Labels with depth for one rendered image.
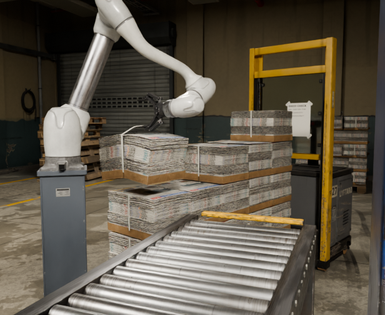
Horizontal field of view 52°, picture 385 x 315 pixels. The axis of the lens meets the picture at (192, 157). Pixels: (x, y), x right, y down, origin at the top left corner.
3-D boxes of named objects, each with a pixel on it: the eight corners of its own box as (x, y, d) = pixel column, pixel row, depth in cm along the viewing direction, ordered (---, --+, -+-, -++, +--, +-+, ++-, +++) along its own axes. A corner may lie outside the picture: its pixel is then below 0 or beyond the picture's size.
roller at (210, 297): (105, 287, 111) (104, 270, 110) (275, 318, 94) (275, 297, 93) (94, 295, 106) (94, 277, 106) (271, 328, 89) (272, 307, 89)
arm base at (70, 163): (39, 172, 165) (38, 159, 165) (44, 166, 187) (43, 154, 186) (84, 170, 170) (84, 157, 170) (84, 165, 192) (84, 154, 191)
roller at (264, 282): (129, 271, 123) (129, 255, 122) (284, 295, 106) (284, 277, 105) (120, 277, 118) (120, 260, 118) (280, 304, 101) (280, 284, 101)
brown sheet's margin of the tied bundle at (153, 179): (125, 178, 202) (125, 169, 201) (163, 172, 225) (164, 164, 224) (147, 185, 193) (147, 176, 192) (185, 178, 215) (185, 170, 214)
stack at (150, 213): (108, 333, 228) (105, 190, 221) (228, 274, 316) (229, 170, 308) (155, 359, 203) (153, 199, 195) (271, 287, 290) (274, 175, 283)
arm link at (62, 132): (40, 157, 170) (39, 105, 168) (47, 154, 188) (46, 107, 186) (80, 157, 174) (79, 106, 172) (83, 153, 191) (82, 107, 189)
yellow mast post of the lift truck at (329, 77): (315, 259, 323) (321, 38, 308) (319, 256, 330) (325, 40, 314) (325, 261, 318) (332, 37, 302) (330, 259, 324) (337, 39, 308)
